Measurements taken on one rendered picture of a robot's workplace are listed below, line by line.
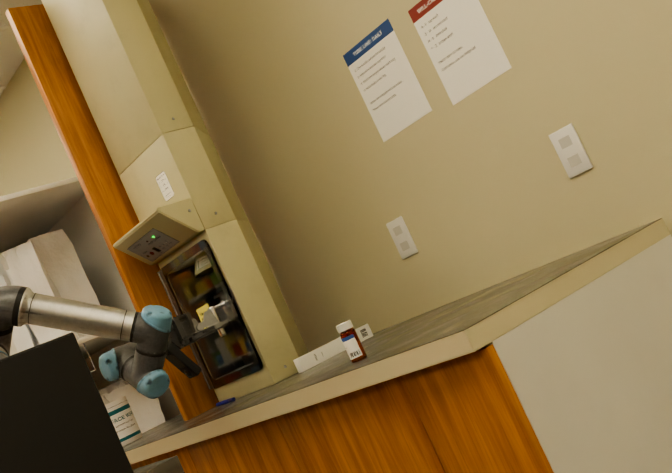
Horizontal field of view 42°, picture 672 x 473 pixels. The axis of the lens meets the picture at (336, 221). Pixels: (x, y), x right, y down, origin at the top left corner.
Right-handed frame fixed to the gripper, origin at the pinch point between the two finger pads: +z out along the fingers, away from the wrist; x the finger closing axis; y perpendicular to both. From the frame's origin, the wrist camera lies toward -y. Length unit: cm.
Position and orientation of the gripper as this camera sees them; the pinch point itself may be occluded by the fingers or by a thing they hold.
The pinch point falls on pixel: (219, 327)
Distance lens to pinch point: 248.8
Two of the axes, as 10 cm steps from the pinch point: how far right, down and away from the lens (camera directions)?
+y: -4.2, -9.0, 0.9
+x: -5.7, 3.4, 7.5
